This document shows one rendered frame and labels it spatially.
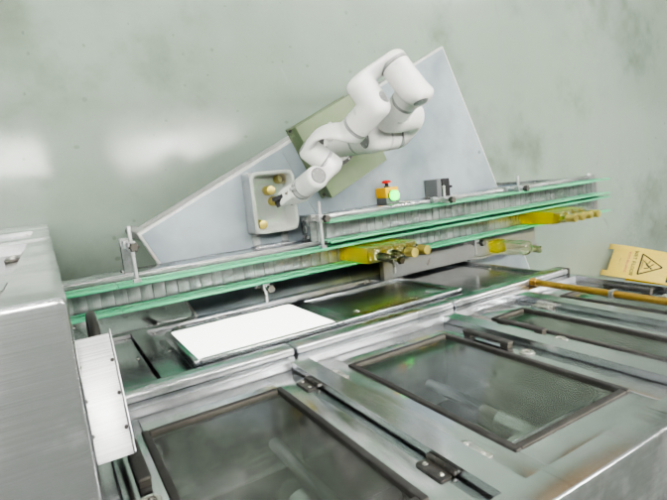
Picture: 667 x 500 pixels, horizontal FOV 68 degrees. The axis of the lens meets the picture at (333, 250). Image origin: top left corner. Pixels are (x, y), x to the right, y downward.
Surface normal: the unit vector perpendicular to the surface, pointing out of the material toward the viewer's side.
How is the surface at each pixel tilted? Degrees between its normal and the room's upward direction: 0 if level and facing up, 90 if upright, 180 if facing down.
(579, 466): 90
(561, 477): 90
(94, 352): 29
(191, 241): 0
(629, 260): 77
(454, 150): 0
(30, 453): 0
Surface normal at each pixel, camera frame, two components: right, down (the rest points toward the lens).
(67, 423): 0.51, 0.07
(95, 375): 0.40, -0.42
